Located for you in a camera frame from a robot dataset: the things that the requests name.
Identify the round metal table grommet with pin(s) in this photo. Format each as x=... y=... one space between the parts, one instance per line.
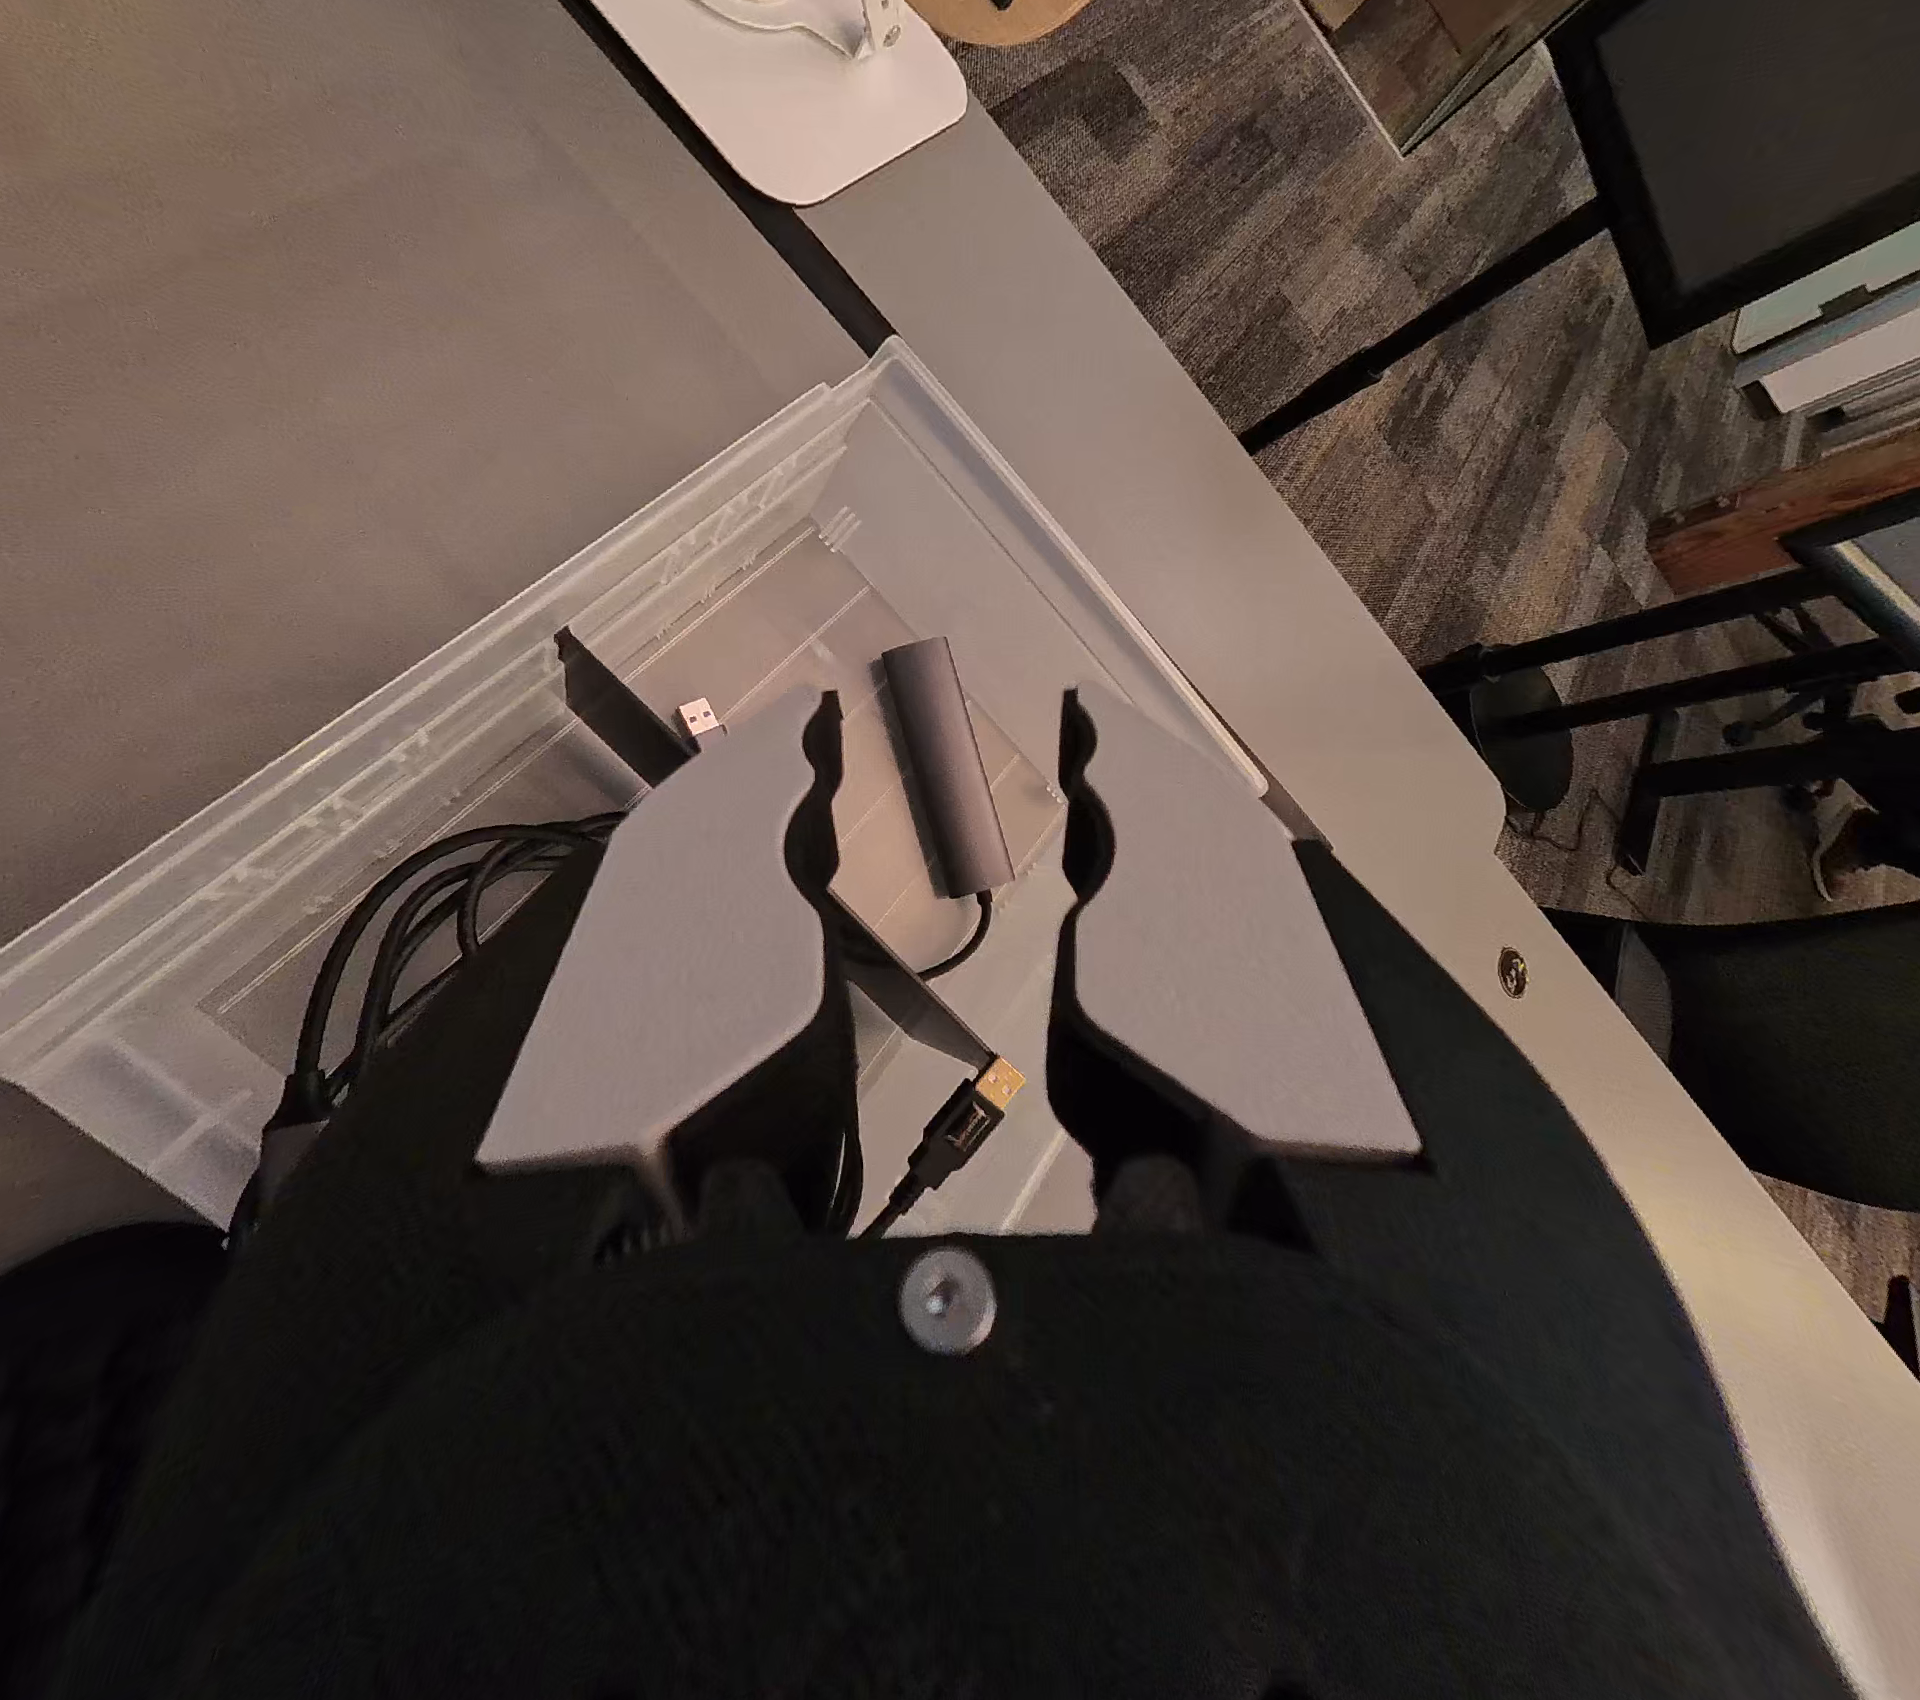
x=1517 y=972

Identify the black round stand base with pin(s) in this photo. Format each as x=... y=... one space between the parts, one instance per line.
x=1517 y=727

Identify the black office chair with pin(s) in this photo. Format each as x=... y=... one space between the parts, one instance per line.
x=1797 y=1056

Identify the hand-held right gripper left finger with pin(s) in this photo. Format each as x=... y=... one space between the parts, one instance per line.
x=676 y=964

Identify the grey usb hub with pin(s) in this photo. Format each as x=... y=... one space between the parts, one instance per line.
x=944 y=768

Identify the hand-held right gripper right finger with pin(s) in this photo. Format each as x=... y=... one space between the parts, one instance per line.
x=1231 y=998

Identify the black monitor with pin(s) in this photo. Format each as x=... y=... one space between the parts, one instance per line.
x=1770 y=78

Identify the white flat boxes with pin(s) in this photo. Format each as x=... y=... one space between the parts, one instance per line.
x=1848 y=335

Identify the clear plastic bin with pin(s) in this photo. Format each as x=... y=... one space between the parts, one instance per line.
x=452 y=741

